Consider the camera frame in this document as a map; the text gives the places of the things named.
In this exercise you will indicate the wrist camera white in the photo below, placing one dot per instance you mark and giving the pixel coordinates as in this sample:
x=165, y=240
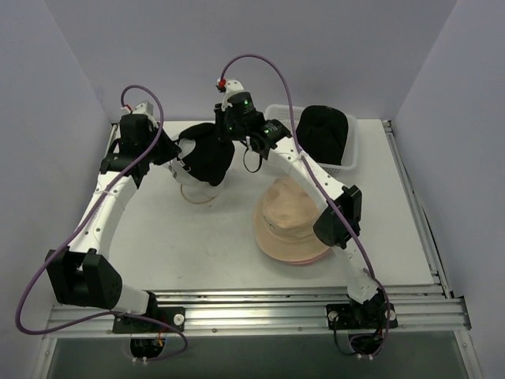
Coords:
x=145, y=108
x=228, y=88

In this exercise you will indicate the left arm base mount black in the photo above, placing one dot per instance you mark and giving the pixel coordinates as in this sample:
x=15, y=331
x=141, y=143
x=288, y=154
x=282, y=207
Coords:
x=164, y=319

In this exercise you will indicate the white plastic basket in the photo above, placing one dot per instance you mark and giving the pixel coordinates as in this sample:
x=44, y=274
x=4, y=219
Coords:
x=289, y=117

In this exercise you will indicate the white baseball cap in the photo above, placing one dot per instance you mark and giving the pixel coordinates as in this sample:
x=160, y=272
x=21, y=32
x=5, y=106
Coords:
x=180, y=172

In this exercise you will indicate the gold wire hat stand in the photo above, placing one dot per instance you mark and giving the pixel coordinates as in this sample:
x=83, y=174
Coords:
x=194, y=195

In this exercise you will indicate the black baseball cap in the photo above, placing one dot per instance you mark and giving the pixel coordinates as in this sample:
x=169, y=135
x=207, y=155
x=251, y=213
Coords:
x=203, y=155

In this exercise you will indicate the black hat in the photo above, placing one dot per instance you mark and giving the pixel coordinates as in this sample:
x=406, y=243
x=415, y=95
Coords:
x=322, y=132

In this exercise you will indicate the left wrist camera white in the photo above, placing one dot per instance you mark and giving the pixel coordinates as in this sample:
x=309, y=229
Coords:
x=145, y=108

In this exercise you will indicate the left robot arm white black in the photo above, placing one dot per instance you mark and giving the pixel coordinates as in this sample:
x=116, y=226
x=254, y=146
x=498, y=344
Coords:
x=81, y=274

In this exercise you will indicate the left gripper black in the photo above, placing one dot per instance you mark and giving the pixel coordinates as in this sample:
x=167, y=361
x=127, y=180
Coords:
x=167, y=148

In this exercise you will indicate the pink bucket hat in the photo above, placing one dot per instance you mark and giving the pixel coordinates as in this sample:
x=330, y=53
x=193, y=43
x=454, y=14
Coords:
x=309, y=261

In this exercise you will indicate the beige bucket hat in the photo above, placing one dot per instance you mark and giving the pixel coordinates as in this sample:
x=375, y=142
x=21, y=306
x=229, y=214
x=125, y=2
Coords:
x=282, y=222

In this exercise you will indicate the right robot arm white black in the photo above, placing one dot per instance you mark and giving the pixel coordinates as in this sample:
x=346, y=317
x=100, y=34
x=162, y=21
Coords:
x=337, y=226

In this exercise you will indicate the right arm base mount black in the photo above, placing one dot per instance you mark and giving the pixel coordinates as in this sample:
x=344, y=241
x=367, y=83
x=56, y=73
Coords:
x=343, y=316

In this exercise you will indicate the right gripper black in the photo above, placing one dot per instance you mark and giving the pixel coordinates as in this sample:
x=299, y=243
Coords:
x=222, y=124

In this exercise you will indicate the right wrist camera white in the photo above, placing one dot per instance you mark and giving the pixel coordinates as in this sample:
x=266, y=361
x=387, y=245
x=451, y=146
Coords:
x=228, y=88

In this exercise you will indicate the aluminium rail frame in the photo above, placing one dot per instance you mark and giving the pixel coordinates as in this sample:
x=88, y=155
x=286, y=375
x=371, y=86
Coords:
x=302, y=311

